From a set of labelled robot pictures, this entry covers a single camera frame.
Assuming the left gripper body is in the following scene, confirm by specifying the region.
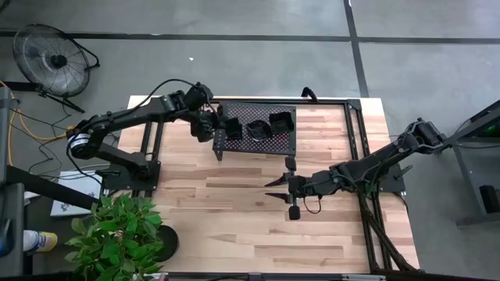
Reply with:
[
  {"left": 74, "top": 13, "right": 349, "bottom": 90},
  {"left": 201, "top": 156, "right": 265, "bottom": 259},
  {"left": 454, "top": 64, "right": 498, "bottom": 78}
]
[{"left": 190, "top": 108, "right": 226, "bottom": 144}]

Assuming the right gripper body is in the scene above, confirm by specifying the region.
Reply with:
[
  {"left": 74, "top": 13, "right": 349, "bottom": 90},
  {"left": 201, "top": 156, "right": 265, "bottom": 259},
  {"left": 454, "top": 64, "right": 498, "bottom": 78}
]
[{"left": 284, "top": 155, "right": 341, "bottom": 222}]

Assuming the small black square plate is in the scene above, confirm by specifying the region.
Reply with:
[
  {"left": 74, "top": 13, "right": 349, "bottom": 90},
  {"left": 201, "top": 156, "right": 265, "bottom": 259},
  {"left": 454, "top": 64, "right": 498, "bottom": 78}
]
[{"left": 225, "top": 116, "right": 244, "bottom": 141}]

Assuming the black leaf-shaped mini plate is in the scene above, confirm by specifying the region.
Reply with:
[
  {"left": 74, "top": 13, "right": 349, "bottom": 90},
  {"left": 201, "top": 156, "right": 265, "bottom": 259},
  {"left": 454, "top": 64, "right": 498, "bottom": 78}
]
[{"left": 246, "top": 119, "right": 273, "bottom": 142}]

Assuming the black wavy square mini plate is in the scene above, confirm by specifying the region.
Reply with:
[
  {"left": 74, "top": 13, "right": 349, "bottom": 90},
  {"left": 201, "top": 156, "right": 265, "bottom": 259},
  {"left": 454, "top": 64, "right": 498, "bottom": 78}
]
[{"left": 269, "top": 112, "right": 295, "bottom": 135}]

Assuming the black perforated metal rack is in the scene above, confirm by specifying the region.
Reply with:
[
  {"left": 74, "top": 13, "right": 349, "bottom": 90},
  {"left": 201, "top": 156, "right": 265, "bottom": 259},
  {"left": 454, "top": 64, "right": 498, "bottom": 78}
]
[{"left": 212, "top": 101, "right": 297, "bottom": 162}]

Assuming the black plant pot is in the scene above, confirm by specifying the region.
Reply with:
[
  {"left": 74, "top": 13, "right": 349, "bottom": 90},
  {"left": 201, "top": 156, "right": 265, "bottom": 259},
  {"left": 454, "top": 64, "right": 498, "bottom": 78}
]
[{"left": 154, "top": 224, "right": 180, "bottom": 263}]

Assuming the white printed paper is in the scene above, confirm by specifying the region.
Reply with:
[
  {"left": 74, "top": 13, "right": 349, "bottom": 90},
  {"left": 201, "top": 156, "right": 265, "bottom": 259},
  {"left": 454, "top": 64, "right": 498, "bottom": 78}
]
[{"left": 49, "top": 169, "right": 104, "bottom": 218}]

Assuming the large green leafy plant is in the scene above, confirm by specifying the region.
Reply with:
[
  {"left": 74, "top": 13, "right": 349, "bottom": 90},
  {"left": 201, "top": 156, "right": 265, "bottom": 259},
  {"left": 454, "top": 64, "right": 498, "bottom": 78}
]
[{"left": 64, "top": 193, "right": 165, "bottom": 281}]

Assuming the black floor fan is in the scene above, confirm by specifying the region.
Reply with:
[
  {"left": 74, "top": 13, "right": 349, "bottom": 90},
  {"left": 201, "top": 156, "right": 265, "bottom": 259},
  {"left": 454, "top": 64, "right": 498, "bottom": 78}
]
[{"left": 12, "top": 23, "right": 101, "bottom": 115}]

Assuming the grey metal stand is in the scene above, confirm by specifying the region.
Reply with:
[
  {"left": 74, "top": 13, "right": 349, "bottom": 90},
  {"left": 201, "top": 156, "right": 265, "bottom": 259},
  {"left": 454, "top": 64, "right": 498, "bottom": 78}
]
[{"left": 430, "top": 99, "right": 500, "bottom": 229}]

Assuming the black desk with keyboard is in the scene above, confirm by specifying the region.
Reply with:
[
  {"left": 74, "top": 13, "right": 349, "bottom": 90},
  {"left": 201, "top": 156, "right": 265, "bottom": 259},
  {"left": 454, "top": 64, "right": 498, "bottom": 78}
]
[{"left": 0, "top": 85, "right": 101, "bottom": 281}]

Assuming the person's shoe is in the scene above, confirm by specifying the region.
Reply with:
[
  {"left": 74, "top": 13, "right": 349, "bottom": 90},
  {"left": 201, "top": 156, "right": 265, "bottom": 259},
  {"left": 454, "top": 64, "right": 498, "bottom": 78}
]
[{"left": 22, "top": 229, "right": 59, "bottom": 254}]

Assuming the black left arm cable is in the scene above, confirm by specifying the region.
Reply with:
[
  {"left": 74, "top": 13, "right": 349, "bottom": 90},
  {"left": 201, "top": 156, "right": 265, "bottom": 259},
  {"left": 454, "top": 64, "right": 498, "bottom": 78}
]
[{"left": 128, "top": 77, "right": 201, "bottom": 115}]

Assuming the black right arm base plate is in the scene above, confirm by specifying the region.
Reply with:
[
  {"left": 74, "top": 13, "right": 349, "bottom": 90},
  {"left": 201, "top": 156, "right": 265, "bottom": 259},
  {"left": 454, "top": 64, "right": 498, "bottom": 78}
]
[{"left": 349, "top": 162, "right": 407, "bottom": 194}]

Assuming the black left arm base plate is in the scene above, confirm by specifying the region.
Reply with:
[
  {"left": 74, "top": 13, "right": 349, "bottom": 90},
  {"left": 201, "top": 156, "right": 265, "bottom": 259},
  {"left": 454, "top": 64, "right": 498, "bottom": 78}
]
[{"left": 102, "top": 160, "right": 162, "bottom": 192}]

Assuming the yellow extension cable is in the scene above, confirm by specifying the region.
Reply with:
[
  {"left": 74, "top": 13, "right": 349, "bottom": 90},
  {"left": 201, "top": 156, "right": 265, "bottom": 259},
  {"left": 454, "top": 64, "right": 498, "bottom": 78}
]
[{"left": 0, "top": 80, "right": 78, "bottom": 167}]

